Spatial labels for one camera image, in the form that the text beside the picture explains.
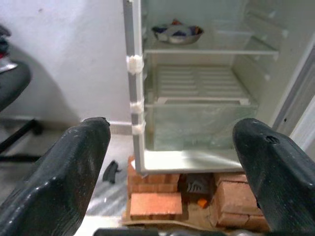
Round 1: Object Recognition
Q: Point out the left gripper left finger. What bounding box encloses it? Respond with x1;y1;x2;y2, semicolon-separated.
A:
0;117;111;236

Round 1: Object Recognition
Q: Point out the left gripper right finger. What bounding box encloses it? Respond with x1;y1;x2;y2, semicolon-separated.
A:
232;118;315;236

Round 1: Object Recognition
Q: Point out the black item under fridge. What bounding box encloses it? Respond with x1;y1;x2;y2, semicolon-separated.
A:
183;174;215;199

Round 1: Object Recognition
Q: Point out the white small fridge cabinet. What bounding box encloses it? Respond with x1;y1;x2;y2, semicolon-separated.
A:
123;0;315;177

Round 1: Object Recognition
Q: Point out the glass fridge shelf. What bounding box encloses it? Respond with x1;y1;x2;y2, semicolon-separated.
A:
144;36;280;59

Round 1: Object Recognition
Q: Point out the black curved floor object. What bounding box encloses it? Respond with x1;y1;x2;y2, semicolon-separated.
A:
102;160;123;184

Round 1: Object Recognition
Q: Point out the brown cardboard sheet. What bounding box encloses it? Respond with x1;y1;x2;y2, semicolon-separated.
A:
122;196;271;233

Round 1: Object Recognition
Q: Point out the white tape patch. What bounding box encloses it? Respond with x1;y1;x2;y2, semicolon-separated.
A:
126;55;144;76
129;101;145;114
131;122;146;135

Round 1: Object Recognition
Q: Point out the clear crisper drawer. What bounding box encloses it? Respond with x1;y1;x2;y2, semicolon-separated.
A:
145;102;259;151

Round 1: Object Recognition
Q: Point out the black chair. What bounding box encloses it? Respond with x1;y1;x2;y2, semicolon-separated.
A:
0;23;44;163

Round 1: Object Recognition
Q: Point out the white ribbed crisper cover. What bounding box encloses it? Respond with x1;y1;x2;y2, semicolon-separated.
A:
151;64;252;104

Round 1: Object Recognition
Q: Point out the steel bowl with dark contents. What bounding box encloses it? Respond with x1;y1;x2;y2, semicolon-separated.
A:
151;18;204;45

